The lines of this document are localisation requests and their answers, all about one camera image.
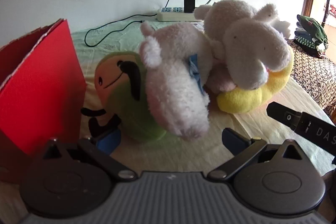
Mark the white power strip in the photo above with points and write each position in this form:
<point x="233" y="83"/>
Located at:
<point x="170" y="16"/>

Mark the dark green garment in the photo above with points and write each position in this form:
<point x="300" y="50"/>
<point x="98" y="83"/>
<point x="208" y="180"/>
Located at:
<point x="312" y="27"/>

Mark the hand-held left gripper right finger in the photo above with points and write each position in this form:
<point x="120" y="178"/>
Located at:
<point x="233" y="140"/>

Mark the red cardboard box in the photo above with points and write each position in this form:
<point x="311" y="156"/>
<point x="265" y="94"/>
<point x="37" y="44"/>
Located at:
<point x="39" y="82"/>

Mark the large white plush toy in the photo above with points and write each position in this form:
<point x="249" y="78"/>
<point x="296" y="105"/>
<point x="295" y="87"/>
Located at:
<point x="249" y="43"/>

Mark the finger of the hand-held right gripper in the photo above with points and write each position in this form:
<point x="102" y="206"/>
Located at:
<point x="283" y="115"/>

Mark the green avocado plush toy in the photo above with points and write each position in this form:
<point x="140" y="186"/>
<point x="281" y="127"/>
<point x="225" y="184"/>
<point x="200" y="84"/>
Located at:
<point x="126" y="108"/>

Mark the white rabbit plush blue bow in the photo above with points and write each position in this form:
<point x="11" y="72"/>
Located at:
<point x="173" y="98"/>

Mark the black charger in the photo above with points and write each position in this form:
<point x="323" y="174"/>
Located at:
<point x="189" y="2"/>

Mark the yellow plush doll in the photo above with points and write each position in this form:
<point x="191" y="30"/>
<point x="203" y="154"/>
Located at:
<point x="244" y="100"/>

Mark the pink bear plush toy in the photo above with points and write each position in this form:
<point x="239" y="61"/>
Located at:
<point x="220" y="79"/>

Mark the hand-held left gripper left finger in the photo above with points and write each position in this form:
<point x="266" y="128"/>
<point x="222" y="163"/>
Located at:
<point x="109" y="140"/>

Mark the patterned cloth covered furniture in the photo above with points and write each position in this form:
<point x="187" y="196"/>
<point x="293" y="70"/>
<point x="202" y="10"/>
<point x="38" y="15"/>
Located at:
<point x="312" y="74"/>

